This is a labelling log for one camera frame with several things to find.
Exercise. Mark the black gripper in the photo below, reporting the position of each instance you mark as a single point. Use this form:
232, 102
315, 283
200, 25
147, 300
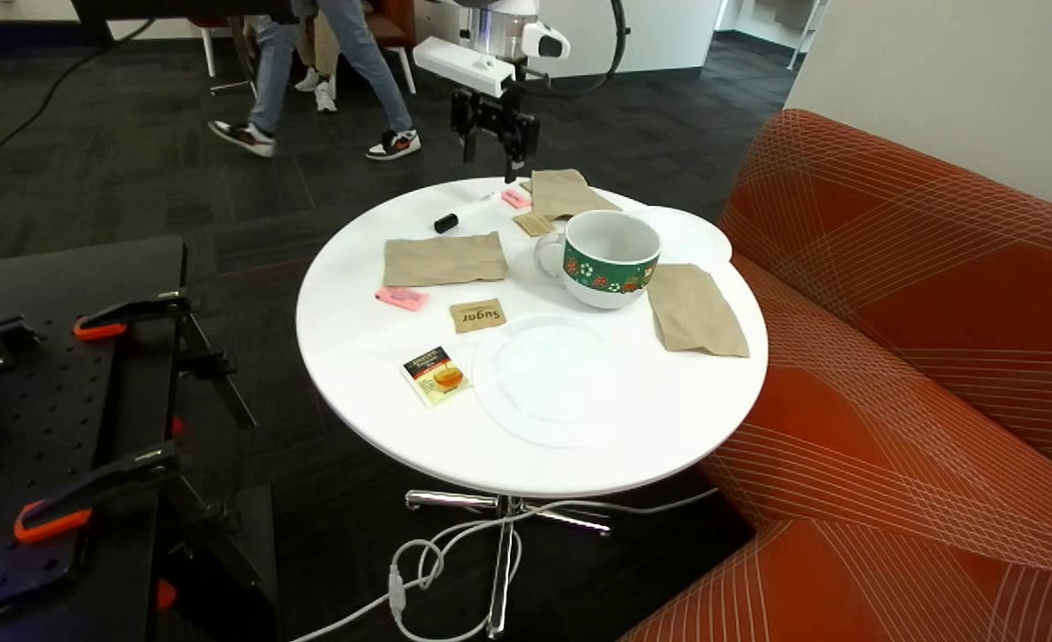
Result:
495, 119

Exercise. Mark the black marker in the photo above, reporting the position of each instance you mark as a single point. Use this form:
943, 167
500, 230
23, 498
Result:
449, 224

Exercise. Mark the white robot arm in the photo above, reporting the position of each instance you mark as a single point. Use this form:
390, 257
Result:
512, 14

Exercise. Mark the white mug with green band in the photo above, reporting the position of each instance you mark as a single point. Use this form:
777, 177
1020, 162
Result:
602, 271

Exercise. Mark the pink sweetener packet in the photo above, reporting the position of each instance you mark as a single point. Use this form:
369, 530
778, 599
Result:
400, 300
515, 197

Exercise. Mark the brown paper napkin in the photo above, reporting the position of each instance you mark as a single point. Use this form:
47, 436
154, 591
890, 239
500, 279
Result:
698, 310
445, 262
565, 195

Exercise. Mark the brown sugar packet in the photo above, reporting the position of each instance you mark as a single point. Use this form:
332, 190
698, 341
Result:
534, 225
480, 316

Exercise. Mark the white chair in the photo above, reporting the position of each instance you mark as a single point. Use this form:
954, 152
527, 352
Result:
409, 69

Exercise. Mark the walking person in jeans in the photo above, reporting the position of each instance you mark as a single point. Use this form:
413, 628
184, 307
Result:
365, 74

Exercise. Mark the seated person in beige trousers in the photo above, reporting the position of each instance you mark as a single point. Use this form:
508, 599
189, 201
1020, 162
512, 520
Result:
318, 94

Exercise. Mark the tea bag packet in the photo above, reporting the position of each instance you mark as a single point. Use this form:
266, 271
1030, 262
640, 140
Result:
433, 372

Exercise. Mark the large white plate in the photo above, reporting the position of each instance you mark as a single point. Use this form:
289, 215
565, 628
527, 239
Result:
546, 385

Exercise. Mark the chrome table base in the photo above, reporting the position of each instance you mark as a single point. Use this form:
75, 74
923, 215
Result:
508, 557

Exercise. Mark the orange striped sofa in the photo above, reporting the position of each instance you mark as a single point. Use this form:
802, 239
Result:
904, 395

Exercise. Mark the black perforated workbench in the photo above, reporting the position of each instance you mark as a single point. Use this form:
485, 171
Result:
63, 416

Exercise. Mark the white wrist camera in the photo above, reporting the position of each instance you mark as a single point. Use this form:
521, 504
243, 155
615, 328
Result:
465, 65

